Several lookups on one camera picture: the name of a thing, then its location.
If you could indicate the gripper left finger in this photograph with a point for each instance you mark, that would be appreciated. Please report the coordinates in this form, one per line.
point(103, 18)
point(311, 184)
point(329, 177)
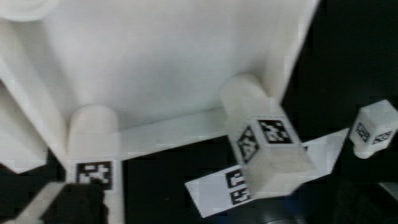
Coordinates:
point(66, 204)

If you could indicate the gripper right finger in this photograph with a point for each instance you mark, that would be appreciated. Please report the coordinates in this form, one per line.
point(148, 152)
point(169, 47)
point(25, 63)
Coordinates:
point(366, 205)

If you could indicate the white table leg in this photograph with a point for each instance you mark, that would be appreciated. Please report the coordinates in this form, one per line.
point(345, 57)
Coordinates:
point(92, 155)
point(375, 128)
point(259, 131)

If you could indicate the white square table top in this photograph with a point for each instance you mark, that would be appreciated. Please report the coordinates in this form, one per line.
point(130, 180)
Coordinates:
point(140, 54)

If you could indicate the white sheet with AprilTags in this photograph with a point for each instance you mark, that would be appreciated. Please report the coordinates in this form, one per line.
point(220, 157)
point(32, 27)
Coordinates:
point(240, 185)

